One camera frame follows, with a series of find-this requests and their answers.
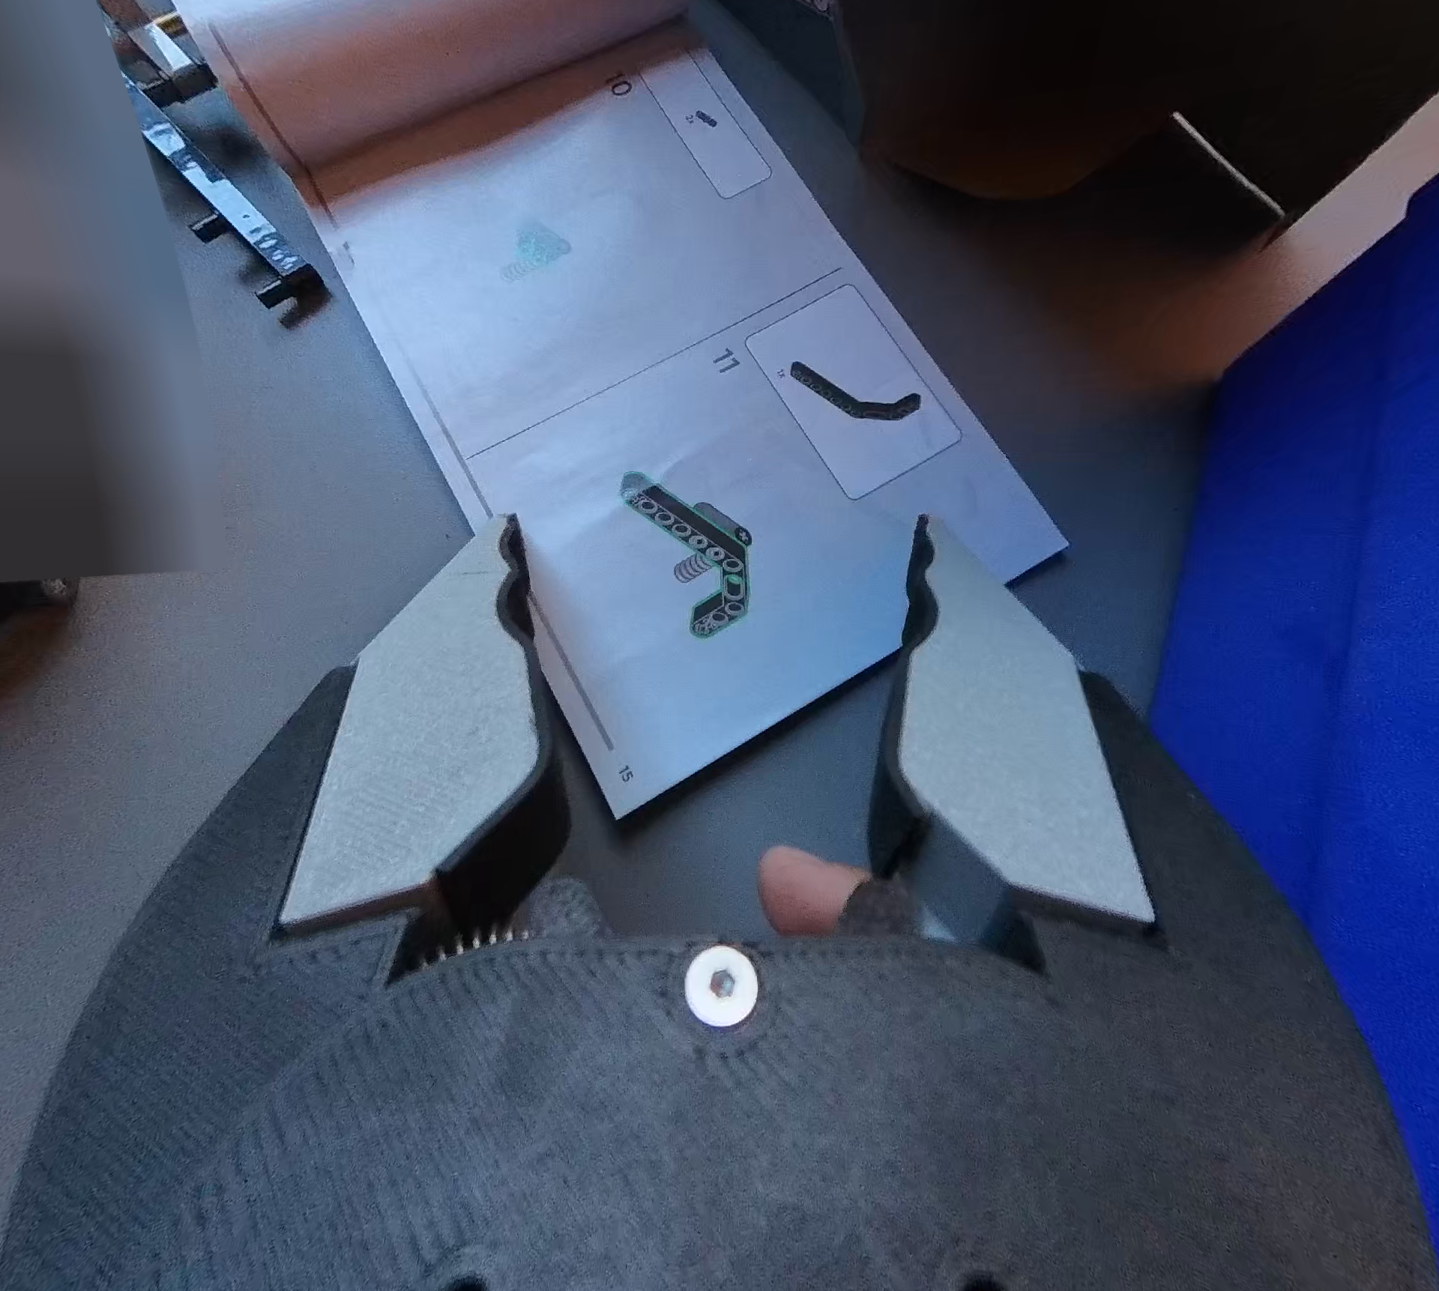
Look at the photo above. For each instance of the lego instruction booklet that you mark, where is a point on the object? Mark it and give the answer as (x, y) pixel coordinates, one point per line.
(584, 359)

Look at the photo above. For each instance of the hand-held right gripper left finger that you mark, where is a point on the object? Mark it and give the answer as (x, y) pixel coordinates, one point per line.
(427, 752)

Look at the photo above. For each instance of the person's right hand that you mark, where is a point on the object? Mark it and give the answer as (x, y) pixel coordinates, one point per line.
(803, 892)

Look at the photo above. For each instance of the blue cloth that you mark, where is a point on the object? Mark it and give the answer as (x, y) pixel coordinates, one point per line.
(1314, 696)

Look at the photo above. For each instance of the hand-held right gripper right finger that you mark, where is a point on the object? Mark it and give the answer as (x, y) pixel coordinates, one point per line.
(1012, 752)

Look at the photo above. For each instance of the dark brown container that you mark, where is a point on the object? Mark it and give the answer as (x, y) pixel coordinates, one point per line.
(1124, 22)

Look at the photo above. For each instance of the black lego beam with pins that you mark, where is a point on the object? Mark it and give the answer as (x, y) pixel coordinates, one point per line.
(241, 212)

